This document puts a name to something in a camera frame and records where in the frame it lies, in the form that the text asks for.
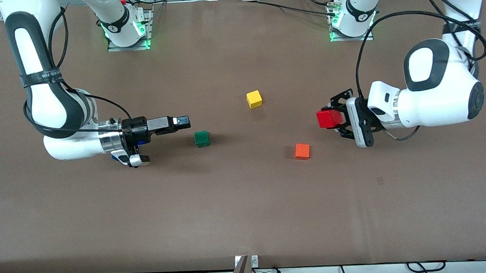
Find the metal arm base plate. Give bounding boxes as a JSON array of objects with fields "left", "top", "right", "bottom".
[
  {"left": 326, "top": 0, "right": 375, "bottom": 43},
  {"left": 104, "top": 4, "right": 157, "bottom": 53}
]

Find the black looped cable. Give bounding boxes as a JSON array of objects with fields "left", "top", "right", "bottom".
[{"left": 405, "top": 259, "right": 447, "bottom": 273}]

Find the yellow wooden block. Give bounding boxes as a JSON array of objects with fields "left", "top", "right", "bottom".
[{"left": 246, "top": 90, "right": 264, "bottom": 110}]

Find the orange wooden block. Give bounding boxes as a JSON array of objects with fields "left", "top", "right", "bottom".
[{"left": 293, "top": 142, "right": 311, "bottom": 161}]

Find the brown table cover sheet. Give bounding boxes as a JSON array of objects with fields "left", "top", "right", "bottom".
[{"left": 0, "top": 0, "right": 486, "bottom": 273}]

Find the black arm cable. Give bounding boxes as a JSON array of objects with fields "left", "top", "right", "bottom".
[
  {"left": 351, "top": 0, "right": 486, "bottom": 100},
  {"left": 17, "top": 2, "right": 134, "bottom": 140}
]

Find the black velcro strap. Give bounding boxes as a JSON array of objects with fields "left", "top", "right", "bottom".
[
  {"left": 442, "top": 20, "right": 482, "bottom": 33},
  {"left": 20, "top": 68, "right": 63, "bottom": 88}
]

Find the red wooden block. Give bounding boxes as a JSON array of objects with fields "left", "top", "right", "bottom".
[{"left": 316, "top": 108, "right": 344, "bottom": 130}]

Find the white metal bracket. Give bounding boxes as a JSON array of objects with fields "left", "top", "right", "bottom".
[{"left": 233, "top": 254, "right": 260, "bottom": 269}]

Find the green wooden block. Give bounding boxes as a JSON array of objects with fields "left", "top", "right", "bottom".
[{"left": 194, "top": 130, "right": 211, "bottom": 149}]

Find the thin grey cable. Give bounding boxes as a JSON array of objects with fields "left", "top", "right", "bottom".
[{"left": 384, "top": 126, "right": 422, "bottom": 142}]

